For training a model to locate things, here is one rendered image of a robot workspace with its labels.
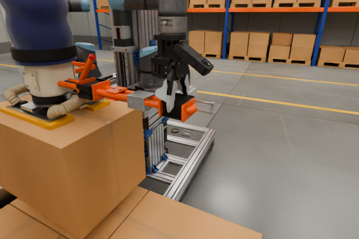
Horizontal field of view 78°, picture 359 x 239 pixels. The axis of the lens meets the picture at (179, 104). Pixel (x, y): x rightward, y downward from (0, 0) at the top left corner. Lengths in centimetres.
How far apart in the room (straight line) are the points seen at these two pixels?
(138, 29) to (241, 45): 652
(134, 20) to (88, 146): 94
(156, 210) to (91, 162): 49
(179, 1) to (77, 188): 68
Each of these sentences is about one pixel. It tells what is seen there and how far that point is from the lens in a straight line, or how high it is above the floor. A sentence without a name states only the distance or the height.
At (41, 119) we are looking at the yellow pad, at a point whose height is 109.
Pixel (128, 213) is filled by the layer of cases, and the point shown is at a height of 54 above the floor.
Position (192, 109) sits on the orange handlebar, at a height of 120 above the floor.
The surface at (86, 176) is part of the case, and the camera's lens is 89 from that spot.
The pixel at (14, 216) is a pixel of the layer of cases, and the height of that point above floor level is 54.
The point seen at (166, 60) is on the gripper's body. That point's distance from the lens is 61.
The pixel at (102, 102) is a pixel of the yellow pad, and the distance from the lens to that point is 105.
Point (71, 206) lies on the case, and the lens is 93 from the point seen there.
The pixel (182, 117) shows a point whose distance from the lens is 62.
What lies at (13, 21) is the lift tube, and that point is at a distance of 98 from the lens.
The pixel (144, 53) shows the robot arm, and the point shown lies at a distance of 131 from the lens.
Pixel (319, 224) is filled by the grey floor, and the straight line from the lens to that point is 214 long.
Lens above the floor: 145
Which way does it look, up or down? 22 degrees down
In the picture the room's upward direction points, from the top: straight up
